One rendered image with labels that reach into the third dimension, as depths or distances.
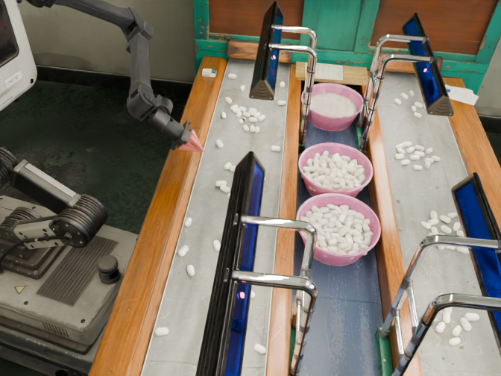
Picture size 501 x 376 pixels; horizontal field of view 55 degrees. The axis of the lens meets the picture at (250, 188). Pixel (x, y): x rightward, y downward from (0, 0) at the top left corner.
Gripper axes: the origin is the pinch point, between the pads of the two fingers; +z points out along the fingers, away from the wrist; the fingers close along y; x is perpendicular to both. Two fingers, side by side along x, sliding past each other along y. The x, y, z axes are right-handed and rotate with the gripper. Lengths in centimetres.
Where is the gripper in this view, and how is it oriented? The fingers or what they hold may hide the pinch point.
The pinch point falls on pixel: (200, 150)
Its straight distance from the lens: 162.1
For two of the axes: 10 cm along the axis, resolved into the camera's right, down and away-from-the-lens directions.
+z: 7.4, 5.5, 3.9
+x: -6.6, 5.0, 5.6
